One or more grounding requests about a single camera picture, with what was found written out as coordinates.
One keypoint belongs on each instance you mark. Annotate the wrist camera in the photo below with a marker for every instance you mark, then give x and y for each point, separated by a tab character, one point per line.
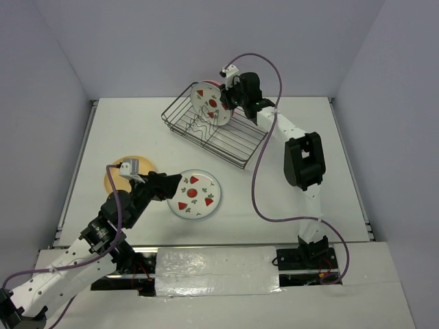
128	168
229	74

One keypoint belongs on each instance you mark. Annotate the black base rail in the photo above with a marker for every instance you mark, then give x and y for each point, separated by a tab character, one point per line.
293	270

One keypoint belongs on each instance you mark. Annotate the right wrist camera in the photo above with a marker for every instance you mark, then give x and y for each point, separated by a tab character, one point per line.
229	74

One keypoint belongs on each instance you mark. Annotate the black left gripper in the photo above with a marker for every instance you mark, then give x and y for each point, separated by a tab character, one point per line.
162	186

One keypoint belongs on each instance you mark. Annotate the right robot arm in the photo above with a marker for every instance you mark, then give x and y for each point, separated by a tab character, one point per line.
303	157

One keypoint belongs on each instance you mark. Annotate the black wire dish rack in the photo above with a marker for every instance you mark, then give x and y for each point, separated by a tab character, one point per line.
235	142

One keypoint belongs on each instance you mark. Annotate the watermelon pattern plate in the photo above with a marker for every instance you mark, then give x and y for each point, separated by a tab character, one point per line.
198	195
205	99

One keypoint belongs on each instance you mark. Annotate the yellow plate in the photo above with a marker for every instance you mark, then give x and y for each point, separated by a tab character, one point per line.
145	166

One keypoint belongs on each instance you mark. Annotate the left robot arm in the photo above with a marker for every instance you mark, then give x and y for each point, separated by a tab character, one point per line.
100	249

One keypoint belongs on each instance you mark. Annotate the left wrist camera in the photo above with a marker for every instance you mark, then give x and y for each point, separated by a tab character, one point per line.
128	168

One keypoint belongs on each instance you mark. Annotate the pink plate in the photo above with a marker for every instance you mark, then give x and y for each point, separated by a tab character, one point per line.
217	84

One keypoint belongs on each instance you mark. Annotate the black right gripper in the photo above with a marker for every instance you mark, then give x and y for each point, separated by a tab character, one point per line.
225	93

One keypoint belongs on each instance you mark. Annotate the silver taped base cover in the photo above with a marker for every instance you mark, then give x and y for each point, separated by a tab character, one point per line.
212	271

